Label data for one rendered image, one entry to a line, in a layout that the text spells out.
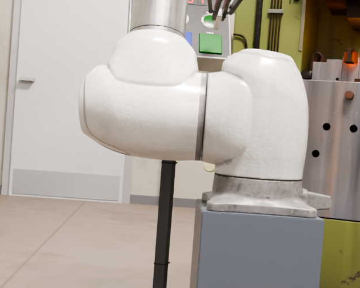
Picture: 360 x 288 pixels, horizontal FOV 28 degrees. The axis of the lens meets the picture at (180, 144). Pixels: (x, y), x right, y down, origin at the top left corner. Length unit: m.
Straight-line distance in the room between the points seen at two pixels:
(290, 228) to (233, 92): 0.24
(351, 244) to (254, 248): 1.23
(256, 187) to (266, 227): 0.07
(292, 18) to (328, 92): 0.38
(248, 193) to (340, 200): 1.21
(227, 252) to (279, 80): 0.29
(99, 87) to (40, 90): 5.25
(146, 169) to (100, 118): 5.23
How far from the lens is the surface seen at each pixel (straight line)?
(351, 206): 2.38
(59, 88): 6.43
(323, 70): 2.45
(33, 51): 6.49
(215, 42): 2.37
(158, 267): 2.51
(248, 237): 1.17
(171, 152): 1.21
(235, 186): 1.20
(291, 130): 1.20
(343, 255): 2.40
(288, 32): 2.63
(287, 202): 1.20
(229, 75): 1.21
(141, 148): 1.21
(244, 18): 2.67
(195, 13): 2.44
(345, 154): 2.37
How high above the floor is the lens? 0.74
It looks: 2 degrees down
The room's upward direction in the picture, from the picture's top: 4 degrees clockwise
